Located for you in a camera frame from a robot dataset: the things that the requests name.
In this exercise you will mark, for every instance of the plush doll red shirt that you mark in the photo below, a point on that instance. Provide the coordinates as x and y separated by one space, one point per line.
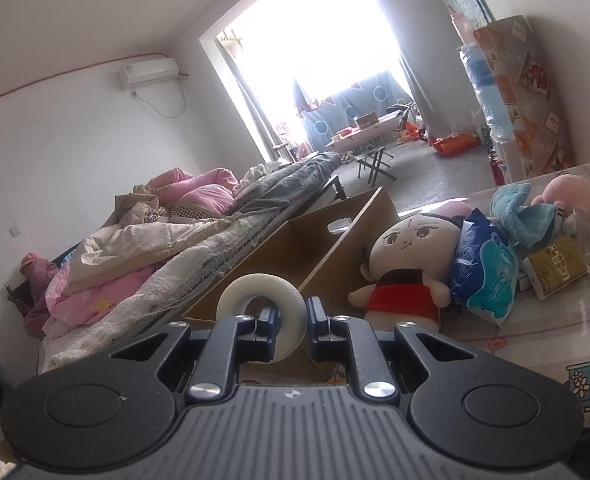
408 269

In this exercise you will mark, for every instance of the orange snack bag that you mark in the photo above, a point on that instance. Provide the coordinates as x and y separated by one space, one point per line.
456 144

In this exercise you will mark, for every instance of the pile of bedding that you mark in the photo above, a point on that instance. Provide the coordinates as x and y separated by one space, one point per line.
164 246

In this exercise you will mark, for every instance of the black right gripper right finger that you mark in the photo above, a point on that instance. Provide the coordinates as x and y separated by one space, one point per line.
351 342

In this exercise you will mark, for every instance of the black folding stool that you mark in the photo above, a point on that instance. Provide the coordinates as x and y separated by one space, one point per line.
373 162

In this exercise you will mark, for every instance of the pink plush toy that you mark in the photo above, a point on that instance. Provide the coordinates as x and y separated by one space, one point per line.
569 193

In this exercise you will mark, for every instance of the blue wet wipes pack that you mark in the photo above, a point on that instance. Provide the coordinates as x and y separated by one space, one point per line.
485 270

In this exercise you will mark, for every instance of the brown cardboard box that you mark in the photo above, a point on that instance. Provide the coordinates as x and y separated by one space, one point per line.
320 253

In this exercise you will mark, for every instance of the white air conditioner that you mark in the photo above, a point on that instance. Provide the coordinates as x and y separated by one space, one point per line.
145 72

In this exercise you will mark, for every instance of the white tape roll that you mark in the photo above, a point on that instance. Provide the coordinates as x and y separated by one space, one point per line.
275 303

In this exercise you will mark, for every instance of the blue water jug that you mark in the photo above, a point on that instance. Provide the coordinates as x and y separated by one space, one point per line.
487 92

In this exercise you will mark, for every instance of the light blue towel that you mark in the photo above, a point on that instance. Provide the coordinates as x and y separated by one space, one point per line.
531 226

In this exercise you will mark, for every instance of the patterned tall box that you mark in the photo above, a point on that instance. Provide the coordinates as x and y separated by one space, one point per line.
535 138

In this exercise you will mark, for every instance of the gold and white box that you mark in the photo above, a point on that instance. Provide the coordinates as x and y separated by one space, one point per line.
554 267

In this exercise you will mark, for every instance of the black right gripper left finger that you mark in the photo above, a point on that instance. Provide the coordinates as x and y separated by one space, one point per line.
217 354

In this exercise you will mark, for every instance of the red fire extinguisher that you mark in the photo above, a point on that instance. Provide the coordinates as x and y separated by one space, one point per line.
495 166

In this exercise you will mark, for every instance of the white low table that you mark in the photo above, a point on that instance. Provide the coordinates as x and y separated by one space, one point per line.
386 125

